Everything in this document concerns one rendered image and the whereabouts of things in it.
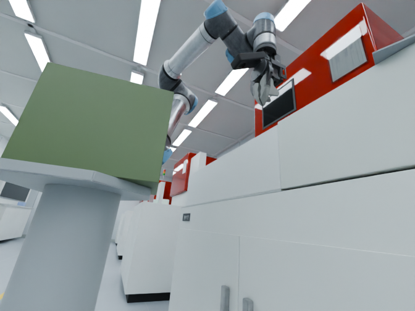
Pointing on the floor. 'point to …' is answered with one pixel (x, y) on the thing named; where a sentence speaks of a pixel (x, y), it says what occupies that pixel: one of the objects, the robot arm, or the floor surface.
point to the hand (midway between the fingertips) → (260, 100)
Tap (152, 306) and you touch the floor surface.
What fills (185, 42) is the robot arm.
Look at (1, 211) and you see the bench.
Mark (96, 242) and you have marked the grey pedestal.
